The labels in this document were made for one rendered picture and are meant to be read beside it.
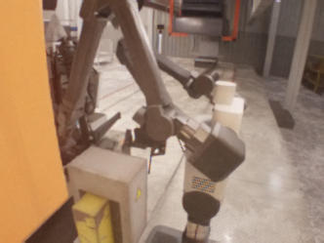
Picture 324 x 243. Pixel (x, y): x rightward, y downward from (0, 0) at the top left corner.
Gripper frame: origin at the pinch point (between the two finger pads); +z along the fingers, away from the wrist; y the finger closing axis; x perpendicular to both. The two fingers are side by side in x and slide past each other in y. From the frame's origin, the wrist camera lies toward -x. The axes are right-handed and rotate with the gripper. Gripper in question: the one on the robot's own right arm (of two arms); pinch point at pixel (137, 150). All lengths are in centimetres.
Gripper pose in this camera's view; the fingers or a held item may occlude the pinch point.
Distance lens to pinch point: 68.4
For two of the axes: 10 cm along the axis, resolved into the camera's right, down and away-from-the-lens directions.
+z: -3.3, 3.6, -8.7
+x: -0.4, 9.2, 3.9
